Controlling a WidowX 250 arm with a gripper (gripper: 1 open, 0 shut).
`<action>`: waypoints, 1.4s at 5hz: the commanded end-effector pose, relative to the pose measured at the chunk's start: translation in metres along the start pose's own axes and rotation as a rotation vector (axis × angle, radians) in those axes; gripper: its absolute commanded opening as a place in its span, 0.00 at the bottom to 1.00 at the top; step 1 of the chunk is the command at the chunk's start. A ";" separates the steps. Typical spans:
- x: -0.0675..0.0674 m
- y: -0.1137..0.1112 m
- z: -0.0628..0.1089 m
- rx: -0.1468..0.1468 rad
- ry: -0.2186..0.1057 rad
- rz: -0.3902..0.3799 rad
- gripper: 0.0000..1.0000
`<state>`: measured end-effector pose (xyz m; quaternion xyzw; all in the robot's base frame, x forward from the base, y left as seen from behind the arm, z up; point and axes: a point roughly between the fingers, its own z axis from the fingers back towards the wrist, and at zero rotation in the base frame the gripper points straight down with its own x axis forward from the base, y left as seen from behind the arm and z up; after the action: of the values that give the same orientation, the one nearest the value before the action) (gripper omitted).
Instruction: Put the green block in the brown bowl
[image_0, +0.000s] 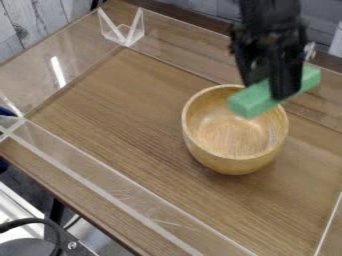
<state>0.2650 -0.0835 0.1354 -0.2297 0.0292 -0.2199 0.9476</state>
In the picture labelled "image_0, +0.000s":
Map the light wooden bowl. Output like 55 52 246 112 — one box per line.
181 84 289 175

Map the clear acrylic tray enclosure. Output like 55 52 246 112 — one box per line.
0 1 342 256

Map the black cable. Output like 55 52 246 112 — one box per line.
0 217 65 256

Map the black metal bracket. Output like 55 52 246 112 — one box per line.
45 227 99 256

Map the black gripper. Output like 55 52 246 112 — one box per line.
230 0 316 100

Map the green rectangular block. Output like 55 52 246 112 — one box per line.
228 65 323 119

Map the black table leg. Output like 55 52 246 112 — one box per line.
50 199 66 225

